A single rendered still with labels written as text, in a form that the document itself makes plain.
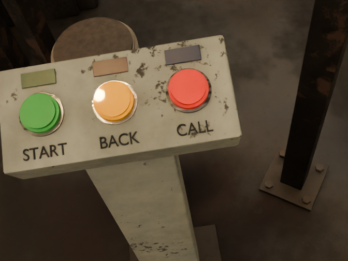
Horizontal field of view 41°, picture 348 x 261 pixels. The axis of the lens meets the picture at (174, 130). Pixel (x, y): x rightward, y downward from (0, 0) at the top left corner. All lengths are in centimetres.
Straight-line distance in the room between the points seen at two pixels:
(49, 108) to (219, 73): 17
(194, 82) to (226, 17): 94
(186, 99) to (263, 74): 80
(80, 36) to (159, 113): 23
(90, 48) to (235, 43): 73
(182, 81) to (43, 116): 14
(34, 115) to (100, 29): 22
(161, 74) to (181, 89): 3
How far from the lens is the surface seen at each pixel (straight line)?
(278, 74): 125
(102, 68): 48
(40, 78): 50
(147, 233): 70
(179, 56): 48
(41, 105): 48
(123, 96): 46
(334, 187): 110
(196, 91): 45
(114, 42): 64
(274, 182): 107
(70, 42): 66
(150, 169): 52
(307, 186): 108
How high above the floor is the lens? 97
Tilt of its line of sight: 57 degrees down
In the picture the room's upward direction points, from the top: 12 degrees counter-clockwise
